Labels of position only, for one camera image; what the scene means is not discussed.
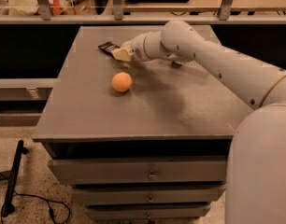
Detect top grey drawer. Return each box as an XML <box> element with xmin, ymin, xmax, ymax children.
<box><xmin>48</xmin><ymin>156</ymin><xmax>226</xmax><ymax>185</ymax></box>

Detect black floor cable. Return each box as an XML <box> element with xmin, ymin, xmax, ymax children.
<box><xmin>0</xmin><ymin>168</ymin><xmax>72</xmax><ymax>224</ymax></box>

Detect clear plastic water bottle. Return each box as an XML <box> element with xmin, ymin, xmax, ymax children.
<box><xmin>173</xmin><ymin>61</ymin><xmax>203</xmax><ymax>70</ymax></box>

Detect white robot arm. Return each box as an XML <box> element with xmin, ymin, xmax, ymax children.
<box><xmin>113</xmin><ymin>21</ymin><xmax>286</xmax><ymax>224</ymax></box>

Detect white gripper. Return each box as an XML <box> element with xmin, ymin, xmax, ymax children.
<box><xmin>111</xmin><ymin>34</ymin><xmax>150</xmax><ymax>62</ymax></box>

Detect grey drawer cabinet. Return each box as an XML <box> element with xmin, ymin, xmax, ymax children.
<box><xmin>34</xmin><ymin>26</ymin><xmax>250</xmax><ymax>210</ymax></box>

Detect black rxbar chocolate bar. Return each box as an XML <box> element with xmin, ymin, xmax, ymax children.
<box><xmin>98</xmin><ymin>42</ymin><xmax>119</xmax><ymax>56</ymax></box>

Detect bottom grey drawer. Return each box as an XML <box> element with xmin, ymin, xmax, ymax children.
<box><xmin>86</xmin><ymin>203</ymin><xmax>210</xmax><ymax>220</ymax></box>

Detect metal railing frame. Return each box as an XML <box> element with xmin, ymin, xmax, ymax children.
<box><xmin>0</xmin><ymin>0</ymin><xmax>286</xmax><ymax>25</ymax></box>

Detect middle grey drawer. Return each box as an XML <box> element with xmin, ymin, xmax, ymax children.
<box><xmin>73</xmin><ymin>184</ymin><xmax>225</xmax><ymax>205</ymax></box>

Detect black stand leg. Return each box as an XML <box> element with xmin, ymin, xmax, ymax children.
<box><xmin>1</xmin><ymin>140</ymin><xmax>28</xmax><ymax>217</ymax></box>

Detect orange fruit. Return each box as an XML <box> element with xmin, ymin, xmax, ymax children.
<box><xmin>111</xmin><ymin>72</ymin><xmax>132</xmax><ymax>92</ymax></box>

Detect grey drawer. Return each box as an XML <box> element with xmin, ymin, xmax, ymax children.
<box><xmin>48</xmin><ymin>156</ymin><xmax>226</xmax><ymax>185</ymax></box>
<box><xmin>86</xmin><ymin>203</ymin><xmax>210</xmax><ymax>220</ymax></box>
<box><xmin>73</xmin><ymin>184</ymin><xmax>225</xmax><ymax>205</ymax></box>

